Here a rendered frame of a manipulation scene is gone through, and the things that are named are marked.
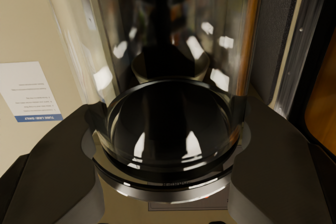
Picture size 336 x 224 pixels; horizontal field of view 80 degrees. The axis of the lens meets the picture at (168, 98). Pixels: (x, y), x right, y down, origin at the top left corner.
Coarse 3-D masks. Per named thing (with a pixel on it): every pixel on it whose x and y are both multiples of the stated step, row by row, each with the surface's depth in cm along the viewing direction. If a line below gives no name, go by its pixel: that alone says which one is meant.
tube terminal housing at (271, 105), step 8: (48, 0) 24; (296, 0) 23; (296, 8) 24; (296, 16) 24; (56, 24) 25; (288, 32) 25; (288, 40) 26; (64, 48) 27; (288, 48) 26; (72, 64) 28; (72, 72) 29; (280, 72) 28; (280, 80) 29; (80, 88) 30; (248, 88) 37; (80, 96) 31; (256, 96) 34; (272, 104) 31
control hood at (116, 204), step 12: (108, 192) 31; (108, 204) 31; (120, 204) 31; (132, 204) 30; (144, 204) 30; (108, 216) 30; (120, 216) 30; (132, 216) 30; (144, 216) 30; (156, 216) 30; (168, 216) 30; (180, 216) 30; (192, 216) 30; (204, 216) 30; (216, 216) 29; (228, 216) 29
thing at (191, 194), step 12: (96, 168) 11; (108, 180) 10; (228, 180) 10; (132, 192) 10; (144, 192) 9; (156, 192) 9; (168, 192) 9; (180, 192) 9; (192, 192) 9; (204, 192) 10
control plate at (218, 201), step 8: (216, 192) 30; (224, 192) 30; (200, 200) 30; (208, 200) 30; (216, 200) 30; (224, 200) 30; (152, 208) 30; (160, 208) 30; (168, 208) 30; (176, 208) 30; (184, 208) 30; (192, 208) 30; (200, 208) 30; (208, 208) 30; (216, 208) 30; (224, 208) 29
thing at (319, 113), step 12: (324, 60) 22; (324, 72) 23; (324, 84) 23; (312, 96) 25; (324, 96) 23; (312, 108) 25; (324, 108) 23; (312, 120) 25; (324, 120) 24; (312, 132) 26; (324, 132) 24; (324, 144) 24
